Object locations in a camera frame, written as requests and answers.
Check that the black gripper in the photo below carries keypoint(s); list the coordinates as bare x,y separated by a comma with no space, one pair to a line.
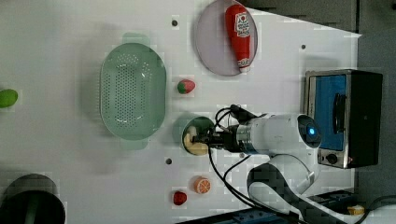
221,140

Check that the peeled yellow toy banana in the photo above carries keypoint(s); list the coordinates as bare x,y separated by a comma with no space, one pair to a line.
197,149

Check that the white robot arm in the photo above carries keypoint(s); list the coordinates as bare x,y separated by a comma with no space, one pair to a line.
291,143

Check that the green mug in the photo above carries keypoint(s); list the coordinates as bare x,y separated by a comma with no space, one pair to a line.
188,126

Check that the orange slice toy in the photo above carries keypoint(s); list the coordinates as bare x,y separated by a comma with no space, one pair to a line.
202,185

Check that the red toy strawberry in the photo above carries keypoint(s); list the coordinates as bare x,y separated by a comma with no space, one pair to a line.
185,86

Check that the small red toy fruit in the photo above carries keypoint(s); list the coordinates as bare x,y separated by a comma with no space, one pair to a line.
179,197

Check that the grey round plate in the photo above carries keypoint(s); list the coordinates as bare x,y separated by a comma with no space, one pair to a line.
212,42

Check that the green colander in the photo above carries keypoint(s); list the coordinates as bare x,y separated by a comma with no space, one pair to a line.
132,91

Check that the red ketchup bottle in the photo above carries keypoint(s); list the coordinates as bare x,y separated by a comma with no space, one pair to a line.
238,31

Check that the black toaster oven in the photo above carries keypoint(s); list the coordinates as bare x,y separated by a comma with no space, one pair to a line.
346,105

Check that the black cup with green spatula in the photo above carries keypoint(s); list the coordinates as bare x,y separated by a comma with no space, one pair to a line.
32,199

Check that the green toy fruit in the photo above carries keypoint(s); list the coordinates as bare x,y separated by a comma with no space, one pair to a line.
8,98

